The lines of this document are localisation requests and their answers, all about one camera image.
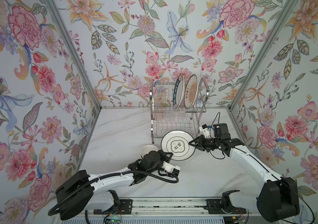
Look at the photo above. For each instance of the orange patterned plate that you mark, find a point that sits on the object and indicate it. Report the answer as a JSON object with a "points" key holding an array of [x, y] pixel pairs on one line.
{"points": [[191, 92]]}

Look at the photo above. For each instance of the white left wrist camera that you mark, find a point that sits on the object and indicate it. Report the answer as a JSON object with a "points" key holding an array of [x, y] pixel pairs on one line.
{"points": [[171, 170]]}

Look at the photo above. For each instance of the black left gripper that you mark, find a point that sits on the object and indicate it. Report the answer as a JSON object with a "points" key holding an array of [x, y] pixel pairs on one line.
{"points": [[163, 156]]}

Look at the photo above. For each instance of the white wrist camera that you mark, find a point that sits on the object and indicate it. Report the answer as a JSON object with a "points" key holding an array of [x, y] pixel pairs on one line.
{"points": [[171, 170], [205, 130]]}

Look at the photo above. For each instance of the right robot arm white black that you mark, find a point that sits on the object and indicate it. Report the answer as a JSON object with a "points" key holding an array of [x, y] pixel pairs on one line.
{"points": [[278, 198]]}

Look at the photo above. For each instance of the steel two-tier dish rack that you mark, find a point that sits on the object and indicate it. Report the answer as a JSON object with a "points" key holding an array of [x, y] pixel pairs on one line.
{"points": [[164, 118]]}

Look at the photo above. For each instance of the orange bowl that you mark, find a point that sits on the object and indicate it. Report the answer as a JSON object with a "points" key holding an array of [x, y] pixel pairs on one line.
{"points": [[147, 149]]}

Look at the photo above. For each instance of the aluminium left corner frame post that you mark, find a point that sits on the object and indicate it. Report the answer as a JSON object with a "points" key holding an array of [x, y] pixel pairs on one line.
{"points": [[58, 21]]}

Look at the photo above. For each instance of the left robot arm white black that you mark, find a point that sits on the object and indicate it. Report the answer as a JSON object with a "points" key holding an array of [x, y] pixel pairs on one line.
{"points": [[83, 192]]}

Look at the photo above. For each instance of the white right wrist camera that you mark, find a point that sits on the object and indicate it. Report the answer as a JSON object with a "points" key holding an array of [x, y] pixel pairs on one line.
{"points": [[205, 130]]}

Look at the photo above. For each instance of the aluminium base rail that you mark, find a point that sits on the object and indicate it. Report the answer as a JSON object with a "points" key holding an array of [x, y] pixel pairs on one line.
{"points": [[175, 207]]}

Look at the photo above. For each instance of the white plain plate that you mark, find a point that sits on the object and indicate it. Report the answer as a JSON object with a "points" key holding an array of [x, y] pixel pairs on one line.
{"points": [[177, 143]]}

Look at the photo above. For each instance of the dark rimmed white plate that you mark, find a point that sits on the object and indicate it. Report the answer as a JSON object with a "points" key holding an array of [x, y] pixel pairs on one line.
{"points": [[178, 92]]}

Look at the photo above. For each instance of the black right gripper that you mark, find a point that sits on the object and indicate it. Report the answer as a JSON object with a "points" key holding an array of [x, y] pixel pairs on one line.
{"points": [[200, 142]]}

